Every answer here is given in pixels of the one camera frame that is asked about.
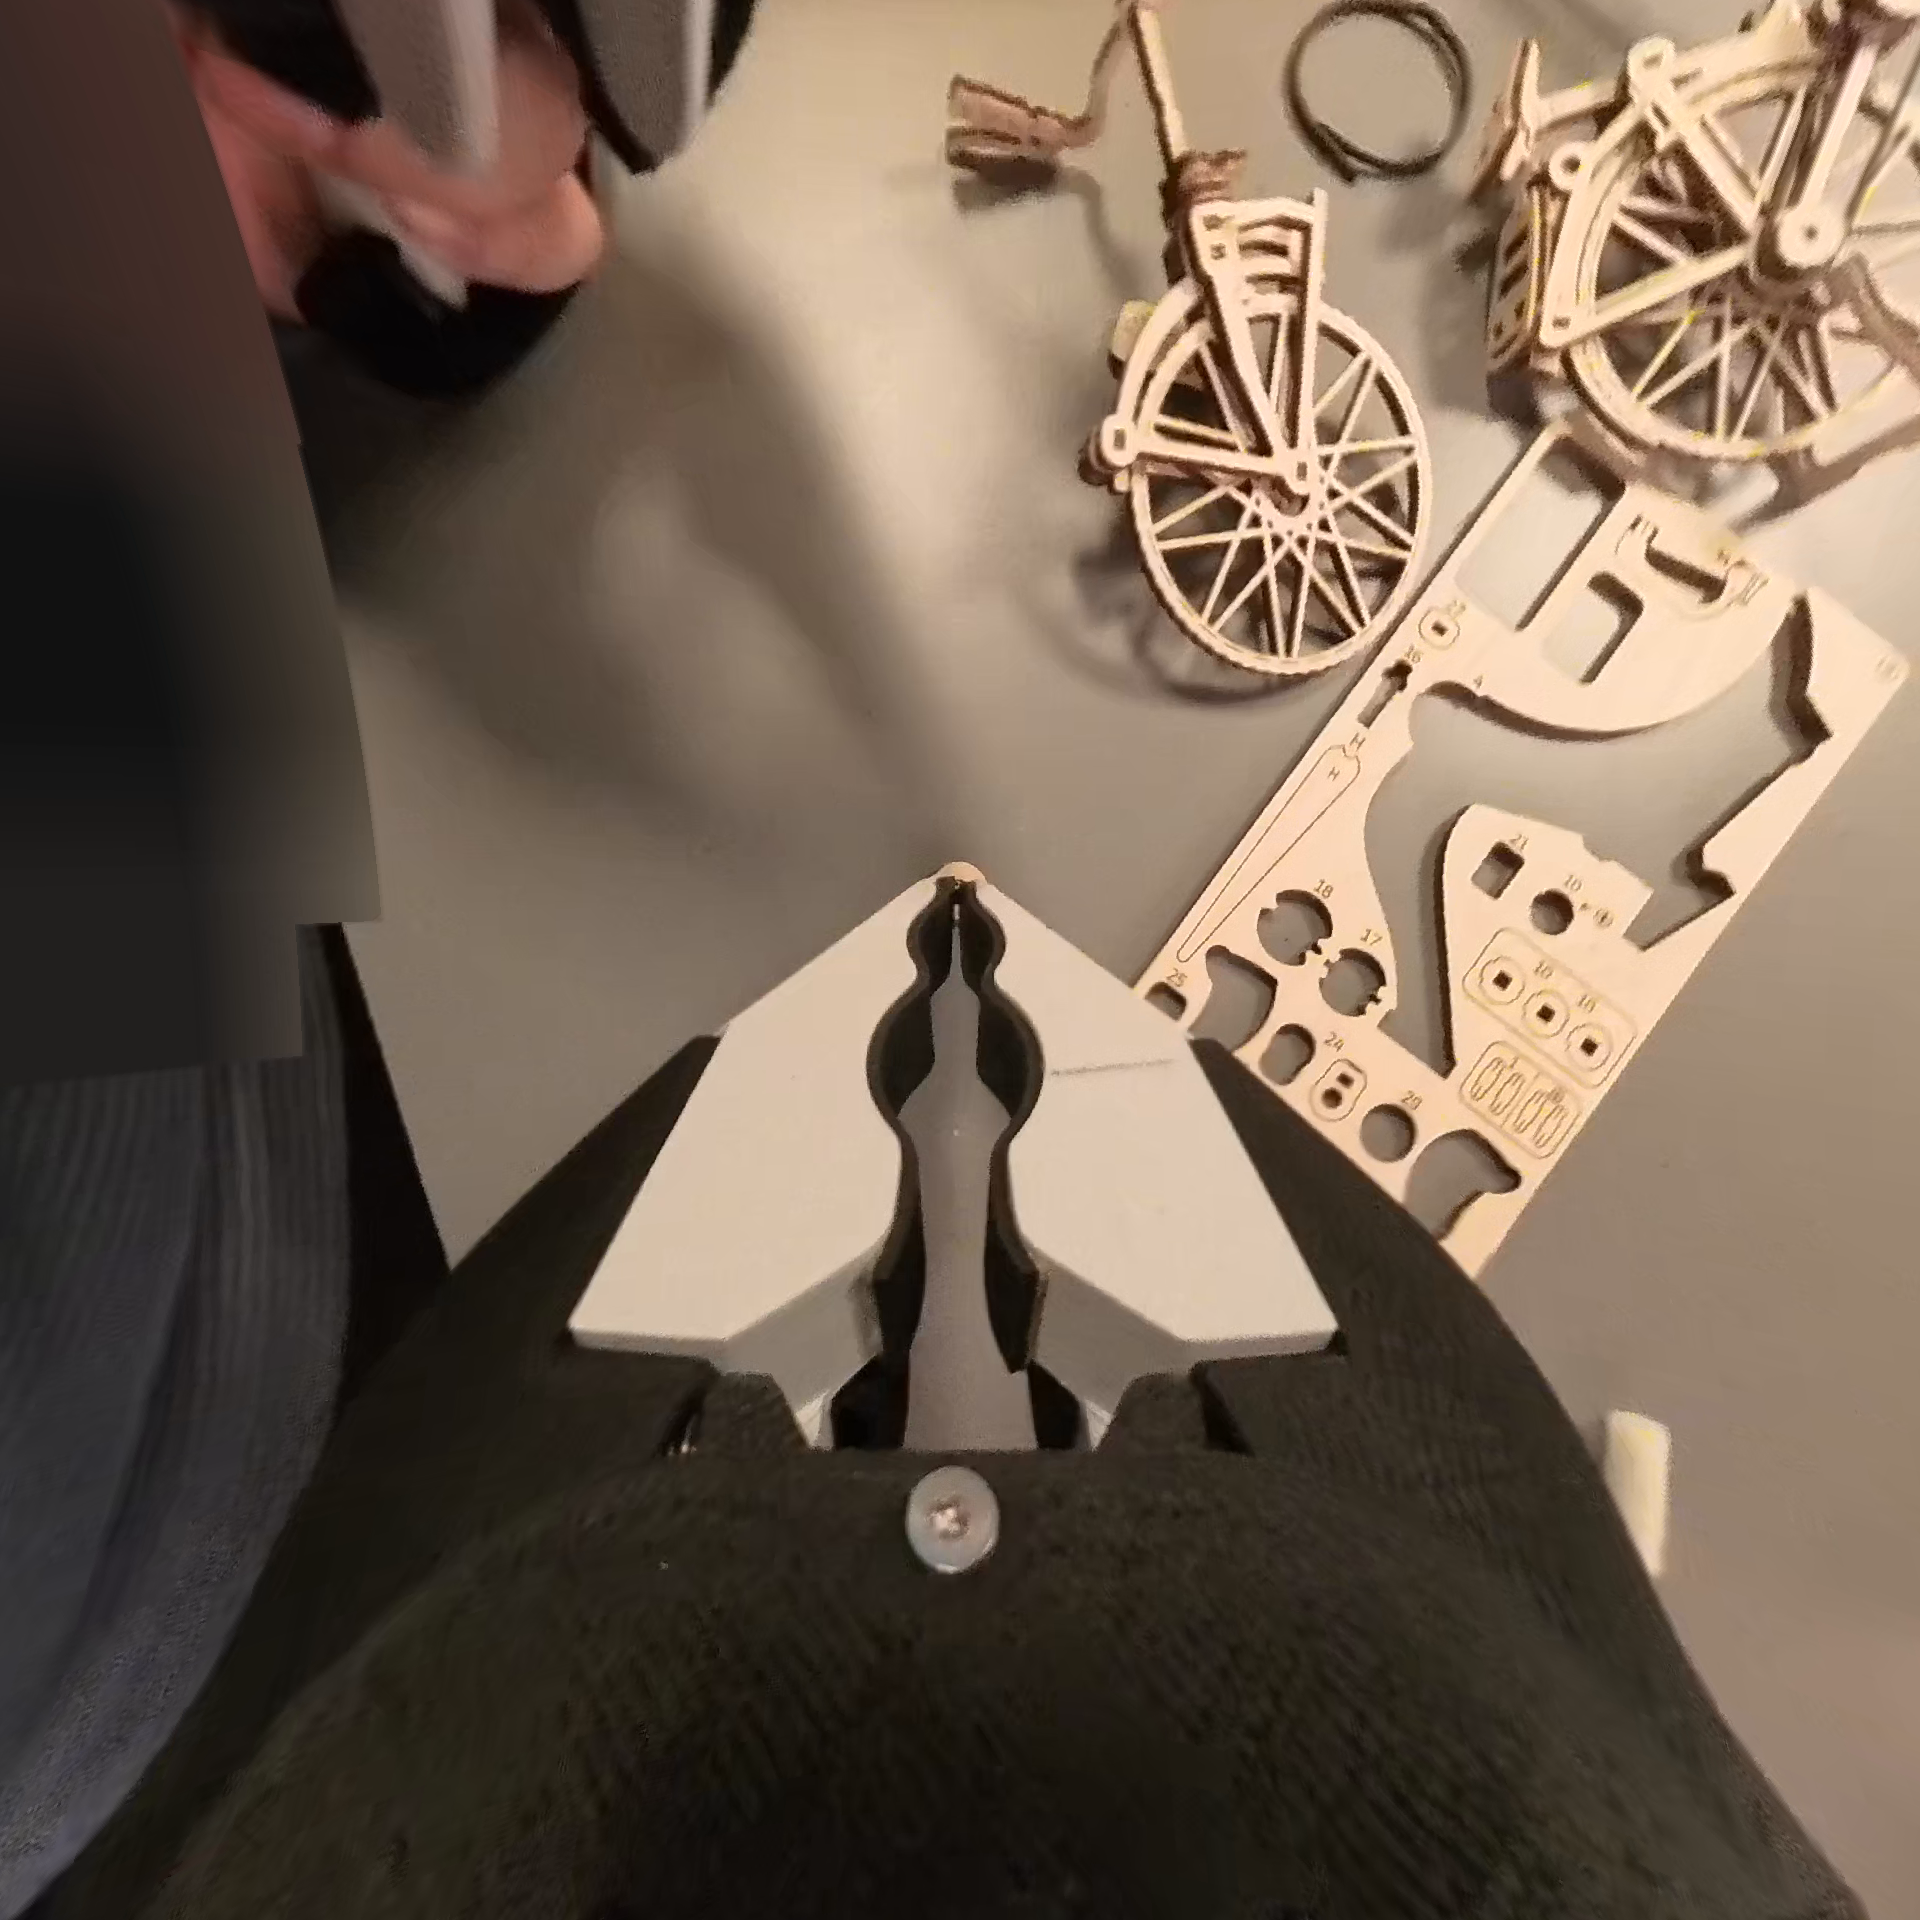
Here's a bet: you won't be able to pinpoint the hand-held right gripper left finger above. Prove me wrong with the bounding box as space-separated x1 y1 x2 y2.
570 873 963 1451

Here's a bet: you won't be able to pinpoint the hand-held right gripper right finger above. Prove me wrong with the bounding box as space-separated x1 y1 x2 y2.
957 873 1341 1451

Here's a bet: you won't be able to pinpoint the wooden parts sheet large cutouts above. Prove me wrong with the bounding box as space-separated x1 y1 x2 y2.
1132 427 1916 1280

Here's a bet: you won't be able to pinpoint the person's left hand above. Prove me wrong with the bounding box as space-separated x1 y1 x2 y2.
248 67 605 326

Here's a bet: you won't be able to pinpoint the person's grey sweater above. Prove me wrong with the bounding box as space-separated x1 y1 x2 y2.
0 921 452 1911

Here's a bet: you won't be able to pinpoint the wooden bicycle frame piece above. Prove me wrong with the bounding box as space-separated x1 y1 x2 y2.
944 0 1439 673

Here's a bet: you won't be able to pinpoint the black elastic cord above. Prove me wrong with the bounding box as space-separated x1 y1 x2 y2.
1285 0 1473 181

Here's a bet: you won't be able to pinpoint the wooden bicycle frame with wheel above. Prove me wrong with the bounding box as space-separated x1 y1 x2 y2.
1476 0 1920 507

